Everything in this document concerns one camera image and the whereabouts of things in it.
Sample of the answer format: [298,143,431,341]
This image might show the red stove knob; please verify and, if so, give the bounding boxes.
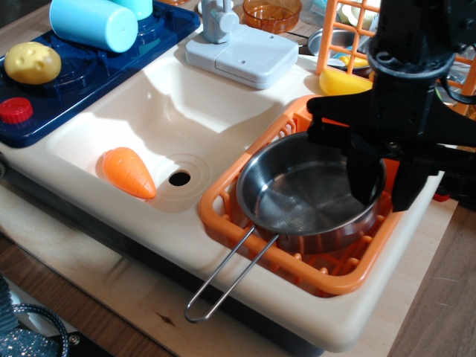
[0,97,33,124]

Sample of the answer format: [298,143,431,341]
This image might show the light blue plastic cup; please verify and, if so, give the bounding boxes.
[49,0,138,53]

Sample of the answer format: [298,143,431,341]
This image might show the yellow toy potato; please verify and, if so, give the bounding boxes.
[4,42,62,85]

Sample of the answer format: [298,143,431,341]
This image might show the light wooden board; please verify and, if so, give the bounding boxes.
[1,184,457,356]

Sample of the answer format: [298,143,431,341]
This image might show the cream toy sink unit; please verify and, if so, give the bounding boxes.
[1,44,437,356]

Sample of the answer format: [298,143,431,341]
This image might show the steel pot in basket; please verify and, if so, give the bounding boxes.
[306,29,370,69]

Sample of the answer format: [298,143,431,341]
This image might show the orange wire basket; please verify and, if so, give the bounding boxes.
[315,0,476,116]

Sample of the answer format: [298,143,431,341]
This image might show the orange transparent bowl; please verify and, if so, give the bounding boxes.
[242,0,302,33]

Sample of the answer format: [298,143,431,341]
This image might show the stainless steel pan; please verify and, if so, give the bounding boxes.
[184,132,386,323]

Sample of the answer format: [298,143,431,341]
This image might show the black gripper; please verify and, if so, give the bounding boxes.
[307,1,475,212]

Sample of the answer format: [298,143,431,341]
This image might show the orange toy carrot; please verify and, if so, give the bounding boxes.
[101,147,156,199]

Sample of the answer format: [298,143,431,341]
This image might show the grey toy faucet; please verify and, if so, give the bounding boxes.
[185,1,298,90]

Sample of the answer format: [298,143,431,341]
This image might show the yellow toy fruit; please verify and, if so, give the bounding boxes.
[319,68,373,96]

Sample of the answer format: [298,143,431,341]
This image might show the dark blue toy stove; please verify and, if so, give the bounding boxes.
[1,1,201,148]

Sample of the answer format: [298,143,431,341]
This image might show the teal plastic cup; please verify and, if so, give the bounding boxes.
[112,0,153,21]

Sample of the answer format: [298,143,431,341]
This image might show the black red clamp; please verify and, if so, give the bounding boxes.
[433,187,475,205]

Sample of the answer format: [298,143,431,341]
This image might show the orange plastic drying rack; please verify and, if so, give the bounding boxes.
[199,95,404,297]

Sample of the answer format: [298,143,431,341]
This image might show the grey sparkly strap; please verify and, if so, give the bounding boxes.
[0,274,71,357]

